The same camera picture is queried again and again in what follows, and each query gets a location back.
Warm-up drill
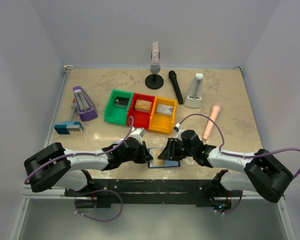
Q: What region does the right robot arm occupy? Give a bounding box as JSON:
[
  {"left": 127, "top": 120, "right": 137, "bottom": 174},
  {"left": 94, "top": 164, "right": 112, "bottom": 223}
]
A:
[{"left": 158, "top": 130, "right": 294, "bottom": 203}]

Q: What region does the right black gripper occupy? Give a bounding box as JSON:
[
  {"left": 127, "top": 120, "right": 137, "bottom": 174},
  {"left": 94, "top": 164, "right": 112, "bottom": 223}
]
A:
[{"left": 157, "top": 137, "right": 196, "bottom": 162}]

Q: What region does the glitter microphone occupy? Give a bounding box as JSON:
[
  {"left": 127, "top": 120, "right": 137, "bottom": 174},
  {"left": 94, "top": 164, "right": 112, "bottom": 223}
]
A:
[{"left": 149, "top": 41, "right": 161, "bottom": 74}]

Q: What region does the black round microphone stand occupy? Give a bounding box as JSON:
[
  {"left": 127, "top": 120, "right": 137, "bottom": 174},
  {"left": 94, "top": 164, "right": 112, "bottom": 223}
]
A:
[{"left": 145, "top": 74, "right": 164, "bottom": 90}]

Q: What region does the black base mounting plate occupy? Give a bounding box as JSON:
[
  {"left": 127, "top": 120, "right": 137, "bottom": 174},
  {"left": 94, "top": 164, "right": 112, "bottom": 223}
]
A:
[{"left": 65, "top": 179, "right": 241, "bottom": 208}]

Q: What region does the green plastic bin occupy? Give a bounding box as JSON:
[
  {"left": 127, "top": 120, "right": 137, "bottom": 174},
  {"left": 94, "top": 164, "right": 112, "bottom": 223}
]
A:
[{"left": 104, "top": 89, "right": 133, "bottom": 125}]

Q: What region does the silver credit card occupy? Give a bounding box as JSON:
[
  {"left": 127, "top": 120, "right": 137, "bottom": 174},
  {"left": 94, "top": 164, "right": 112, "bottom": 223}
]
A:
[{"left": 112, "top": 139, "right": 124, "bottom": 145}]

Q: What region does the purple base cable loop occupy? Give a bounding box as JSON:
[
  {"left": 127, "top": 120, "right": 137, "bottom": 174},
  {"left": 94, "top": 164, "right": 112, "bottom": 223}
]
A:
[{"left": 74, "top": 189, "right": 125, "bottom": 223}]

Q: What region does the aluminium frame rail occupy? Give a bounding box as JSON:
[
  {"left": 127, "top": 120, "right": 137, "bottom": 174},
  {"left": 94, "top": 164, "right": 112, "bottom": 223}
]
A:
[{"left": 19, "top": 65, "right": 73, "bottom": 200}]

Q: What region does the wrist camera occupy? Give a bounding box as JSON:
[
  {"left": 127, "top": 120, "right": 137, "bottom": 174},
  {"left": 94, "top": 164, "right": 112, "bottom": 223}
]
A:
[
  {"left": 130, "top": 127, "right": 146, "bottom": 144},
  {"left": 173, "top": 123, "right": 184, "bottom": 134}
]

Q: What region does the white metronome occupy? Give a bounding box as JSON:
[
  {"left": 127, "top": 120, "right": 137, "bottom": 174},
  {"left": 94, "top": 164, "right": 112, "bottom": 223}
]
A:
[{"left": 183, "top": 73, "right": 204, "bottom": 109}]

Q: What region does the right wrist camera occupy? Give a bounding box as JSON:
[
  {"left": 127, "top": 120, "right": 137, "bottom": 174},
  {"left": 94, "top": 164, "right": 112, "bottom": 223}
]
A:
[{"left": 173, "top": 123, "right": 184, "bottom": 134}]

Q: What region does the yellow plastic bin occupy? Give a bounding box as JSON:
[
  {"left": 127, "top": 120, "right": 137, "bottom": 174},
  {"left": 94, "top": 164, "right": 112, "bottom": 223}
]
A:
[{"left": 148, "top": 96, "right": 178, "bottom": 134}]

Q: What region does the gold VIP credit card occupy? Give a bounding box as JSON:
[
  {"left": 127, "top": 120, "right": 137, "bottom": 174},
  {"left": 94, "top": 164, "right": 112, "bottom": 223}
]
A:
[{"left": 151, "top": 159, "right": 165, "bottom": 167}]

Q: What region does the orange card stack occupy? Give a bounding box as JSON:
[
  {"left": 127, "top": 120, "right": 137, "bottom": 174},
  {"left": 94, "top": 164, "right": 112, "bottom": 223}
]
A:
[{"left": 134, "top": 99, "right": 152, "bottom": 113}]

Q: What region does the blue grey block toy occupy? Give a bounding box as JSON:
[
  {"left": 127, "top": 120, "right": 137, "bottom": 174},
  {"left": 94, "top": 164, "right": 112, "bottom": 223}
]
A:
[{"left": 53, "top": 97, "right": 84, "bottom": 137}]

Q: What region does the pink microphone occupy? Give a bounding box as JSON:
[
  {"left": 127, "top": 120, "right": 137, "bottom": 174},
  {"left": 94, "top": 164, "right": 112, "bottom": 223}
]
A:
[{"left": 202, "top": 104, "right": 221, "bottom": 142}]

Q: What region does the silver card stack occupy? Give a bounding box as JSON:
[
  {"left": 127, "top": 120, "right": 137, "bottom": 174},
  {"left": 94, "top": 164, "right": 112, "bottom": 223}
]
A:
[{"left": 156, "top": 103, "right": 174, "bottom": 117}]

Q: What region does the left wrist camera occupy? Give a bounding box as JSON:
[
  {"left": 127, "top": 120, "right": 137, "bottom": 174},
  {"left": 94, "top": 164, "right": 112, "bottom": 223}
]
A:
[{"left": 130, "top": 127, "right": 146, "bottom": 144}]

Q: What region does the black card stack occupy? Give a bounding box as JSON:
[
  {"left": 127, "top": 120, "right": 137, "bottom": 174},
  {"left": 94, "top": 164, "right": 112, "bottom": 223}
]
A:
[{"left": 114, "top": 96, "right": 130, "bottom": 109}]

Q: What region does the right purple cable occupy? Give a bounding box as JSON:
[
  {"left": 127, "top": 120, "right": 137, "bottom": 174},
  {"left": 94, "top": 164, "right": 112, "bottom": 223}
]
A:
[{"left": 176, "top": 113, "right": 300, "bottom": 180}]

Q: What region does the blue leather card holder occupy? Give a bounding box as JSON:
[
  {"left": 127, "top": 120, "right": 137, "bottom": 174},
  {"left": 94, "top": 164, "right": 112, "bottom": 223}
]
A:
[{"left": 147, "top": 147, "right": 181, "bottom": 169}]

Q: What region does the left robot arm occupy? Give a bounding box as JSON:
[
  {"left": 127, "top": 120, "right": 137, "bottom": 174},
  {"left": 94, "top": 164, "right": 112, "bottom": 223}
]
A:
[{"left": 23, "top": 136, "right": 153, "bottom": 196}]

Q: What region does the red plastic bin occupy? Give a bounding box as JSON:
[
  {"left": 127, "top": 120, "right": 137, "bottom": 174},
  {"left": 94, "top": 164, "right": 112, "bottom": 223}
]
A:
[{"left": 126, "top": 93, "right": 155, "bottom": 130}]

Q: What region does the purple metronome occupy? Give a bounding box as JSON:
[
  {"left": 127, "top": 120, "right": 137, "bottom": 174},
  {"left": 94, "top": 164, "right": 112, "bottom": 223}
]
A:
[{"left": 73, "top": 86, "right": 98, "bottom": 122}]

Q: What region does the black microphone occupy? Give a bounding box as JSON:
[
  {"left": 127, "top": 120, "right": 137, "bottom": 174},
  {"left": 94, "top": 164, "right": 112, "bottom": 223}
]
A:
[{"left": 168, "top": 70, "right": 184, "bottom": 105}]

